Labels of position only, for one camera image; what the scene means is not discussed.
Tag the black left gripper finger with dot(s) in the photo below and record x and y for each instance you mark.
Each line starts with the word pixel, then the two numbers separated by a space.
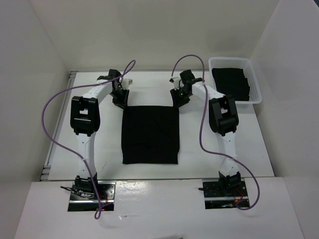
pixel 116 101
pixel 123 99

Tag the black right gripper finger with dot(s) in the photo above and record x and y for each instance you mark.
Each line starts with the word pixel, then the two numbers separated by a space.
pixel 175 98
pixel 183 101

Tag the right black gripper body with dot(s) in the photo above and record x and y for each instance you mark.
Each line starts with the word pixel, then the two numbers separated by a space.
pixel 183 93

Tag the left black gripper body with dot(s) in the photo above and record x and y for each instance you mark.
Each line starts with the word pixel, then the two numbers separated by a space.
pixel 115 93

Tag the black skirt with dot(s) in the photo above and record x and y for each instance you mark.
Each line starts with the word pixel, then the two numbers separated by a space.
pixel 150 135

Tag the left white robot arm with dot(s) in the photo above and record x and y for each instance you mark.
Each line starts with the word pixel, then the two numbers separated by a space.
pixel 85 122

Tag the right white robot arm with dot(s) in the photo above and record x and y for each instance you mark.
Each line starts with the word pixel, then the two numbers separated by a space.
pixel 223 121

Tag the black folded skirts stack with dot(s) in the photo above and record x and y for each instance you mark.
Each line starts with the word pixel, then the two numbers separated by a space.
pixel 232 81

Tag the white plastic basket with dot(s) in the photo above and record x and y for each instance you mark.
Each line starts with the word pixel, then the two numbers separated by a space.
pixel 255 96

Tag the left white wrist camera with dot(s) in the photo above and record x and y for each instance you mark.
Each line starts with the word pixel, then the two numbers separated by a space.
pixel 125 83

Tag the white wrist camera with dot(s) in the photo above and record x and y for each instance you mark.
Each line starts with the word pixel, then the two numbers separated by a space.
pixel 177 82
pixel 125 83

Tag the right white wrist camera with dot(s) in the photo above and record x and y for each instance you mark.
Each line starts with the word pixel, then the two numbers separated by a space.
pixel 177 82

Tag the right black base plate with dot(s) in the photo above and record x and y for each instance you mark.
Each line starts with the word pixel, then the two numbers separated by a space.
pixel 216 198

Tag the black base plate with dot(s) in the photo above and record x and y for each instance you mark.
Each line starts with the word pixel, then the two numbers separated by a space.
pixel 216 198
pixel 83 202

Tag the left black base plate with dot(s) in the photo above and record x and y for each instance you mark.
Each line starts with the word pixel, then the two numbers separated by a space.
pixel 83 202

